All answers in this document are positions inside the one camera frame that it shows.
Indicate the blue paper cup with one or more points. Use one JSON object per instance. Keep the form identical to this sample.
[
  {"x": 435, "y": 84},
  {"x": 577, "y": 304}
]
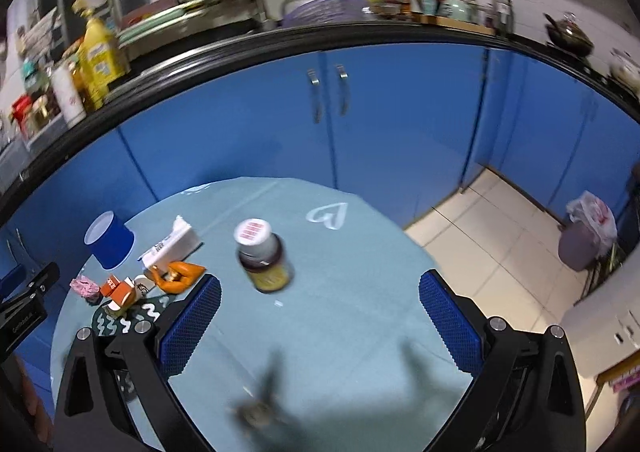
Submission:
[{"x": 112, "y": 244}]

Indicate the stack of white paper cups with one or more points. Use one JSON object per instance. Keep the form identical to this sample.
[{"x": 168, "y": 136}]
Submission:
[{"x": 67, "y": 97}]

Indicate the teal kettle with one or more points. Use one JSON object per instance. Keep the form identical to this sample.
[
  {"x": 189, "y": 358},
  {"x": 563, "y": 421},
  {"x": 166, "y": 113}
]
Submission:
[{"x": 455, "y": 9}]

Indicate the wok with glass lid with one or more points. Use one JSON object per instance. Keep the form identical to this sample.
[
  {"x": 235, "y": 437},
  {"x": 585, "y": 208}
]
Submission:
[{"x": 570, "y": 37}]

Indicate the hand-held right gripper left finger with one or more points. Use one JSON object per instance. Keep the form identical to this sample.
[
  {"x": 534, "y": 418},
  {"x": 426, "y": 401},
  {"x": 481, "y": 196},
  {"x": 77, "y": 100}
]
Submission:
[{"x": 192, "y": 327}]

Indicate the yellow detergent bottle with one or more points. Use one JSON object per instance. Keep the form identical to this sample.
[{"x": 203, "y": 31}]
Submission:
[{"x": 100, "y": 57}]

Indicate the teal jar yellow lid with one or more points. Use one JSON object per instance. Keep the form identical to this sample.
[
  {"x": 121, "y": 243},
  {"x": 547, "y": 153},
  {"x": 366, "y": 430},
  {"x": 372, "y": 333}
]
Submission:
[{"x": 427, "y": 2}]

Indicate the purple waste bin with bag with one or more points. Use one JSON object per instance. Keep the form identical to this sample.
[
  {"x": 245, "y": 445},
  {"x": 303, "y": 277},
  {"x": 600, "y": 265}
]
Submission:
[{"x": 575, "y": 247}]

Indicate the blue kitchen cabinets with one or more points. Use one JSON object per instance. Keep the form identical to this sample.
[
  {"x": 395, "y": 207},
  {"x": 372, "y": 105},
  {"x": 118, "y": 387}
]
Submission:
[{"x": 400, "y": 132}]

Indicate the brown medicine bottle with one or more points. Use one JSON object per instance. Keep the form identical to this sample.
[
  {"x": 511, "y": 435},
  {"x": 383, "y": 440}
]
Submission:
[{"x": 265, "y": 267}]

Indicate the amber oil bottle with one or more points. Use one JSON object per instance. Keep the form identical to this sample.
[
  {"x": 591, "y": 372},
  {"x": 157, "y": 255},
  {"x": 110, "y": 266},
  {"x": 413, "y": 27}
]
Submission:
[{"x": 87, "y": 94}]

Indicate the wooden cutting board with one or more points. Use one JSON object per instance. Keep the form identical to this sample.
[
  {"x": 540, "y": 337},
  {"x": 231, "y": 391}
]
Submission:
[{"x": 450, "y": 22}]

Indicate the red lid jar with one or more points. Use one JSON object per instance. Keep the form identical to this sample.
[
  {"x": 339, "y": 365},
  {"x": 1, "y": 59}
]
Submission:
[{"x": 22, "y": 114}]

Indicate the purple plastic basket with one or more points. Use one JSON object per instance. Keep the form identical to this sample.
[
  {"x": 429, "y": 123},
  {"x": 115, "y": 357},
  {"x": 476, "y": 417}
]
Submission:
[{"x": 325, "y": 9}]

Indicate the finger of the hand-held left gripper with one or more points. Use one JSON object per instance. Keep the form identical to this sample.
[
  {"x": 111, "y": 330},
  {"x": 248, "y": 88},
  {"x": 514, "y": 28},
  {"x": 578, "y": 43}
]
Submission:
[
  {"x": 11, "y": 279},
  {"x": 40, "y": 282}
]

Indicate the dark tall bottle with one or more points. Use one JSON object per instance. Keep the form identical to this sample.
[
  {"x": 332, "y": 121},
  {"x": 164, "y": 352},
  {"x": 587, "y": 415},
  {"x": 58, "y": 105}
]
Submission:
[{"x": 507, "y": 17}]

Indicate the white tissue packet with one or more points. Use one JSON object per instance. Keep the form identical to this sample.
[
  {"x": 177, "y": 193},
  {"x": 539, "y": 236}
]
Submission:
[{"x": 175, "y": 242}]

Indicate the white tall appliance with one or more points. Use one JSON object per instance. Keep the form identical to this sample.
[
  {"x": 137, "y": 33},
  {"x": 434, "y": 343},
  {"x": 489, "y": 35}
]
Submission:
[{"x": 610, "y": 327}]

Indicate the white ceramic pot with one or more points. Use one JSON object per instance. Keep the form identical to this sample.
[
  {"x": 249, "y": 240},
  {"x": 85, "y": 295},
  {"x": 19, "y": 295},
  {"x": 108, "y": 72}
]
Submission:
[{"x": 625, "y": 69}]

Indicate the orange white carton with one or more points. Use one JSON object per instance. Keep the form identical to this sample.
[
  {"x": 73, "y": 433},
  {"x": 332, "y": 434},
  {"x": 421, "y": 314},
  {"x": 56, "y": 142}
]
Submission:
[{"x": 117, "y": 292}]

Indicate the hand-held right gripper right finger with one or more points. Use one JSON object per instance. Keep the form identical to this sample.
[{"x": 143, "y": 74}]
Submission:
[{"x": 450, "y": 322}]

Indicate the orange plastic wrapper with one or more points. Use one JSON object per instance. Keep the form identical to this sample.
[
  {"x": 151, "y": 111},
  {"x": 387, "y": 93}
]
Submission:
[{"x": 182, "y": 274}]

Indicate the green dish tray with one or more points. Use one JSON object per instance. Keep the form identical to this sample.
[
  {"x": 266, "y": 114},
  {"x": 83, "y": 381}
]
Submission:
[{"x": 165, "y": 17}]

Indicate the pink wrapper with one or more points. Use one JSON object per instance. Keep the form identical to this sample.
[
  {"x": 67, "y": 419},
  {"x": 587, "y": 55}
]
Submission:
[{"x": 84, "y": 288}]

